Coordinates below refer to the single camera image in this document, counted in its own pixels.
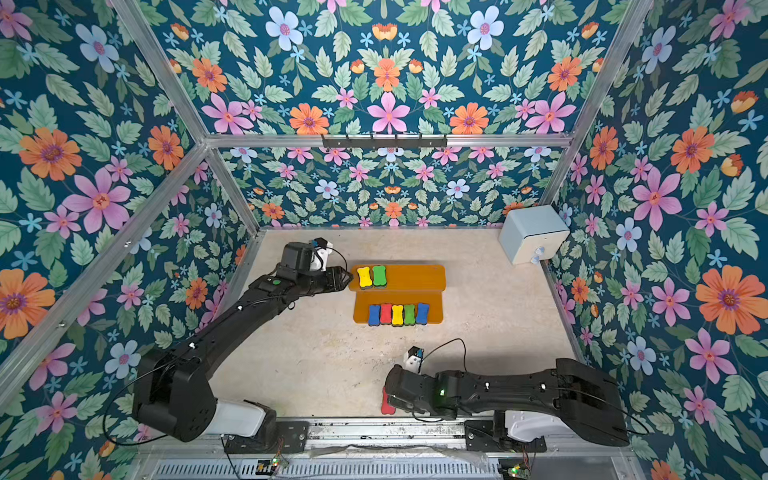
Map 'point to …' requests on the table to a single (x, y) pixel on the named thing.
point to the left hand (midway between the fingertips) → (349, 273)
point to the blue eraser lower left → (374, 315)
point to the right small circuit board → (521, 471)
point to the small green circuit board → (270, 467)
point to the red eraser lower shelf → (385, 314)
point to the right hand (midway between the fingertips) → (384, 399)
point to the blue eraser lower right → (422, 313)
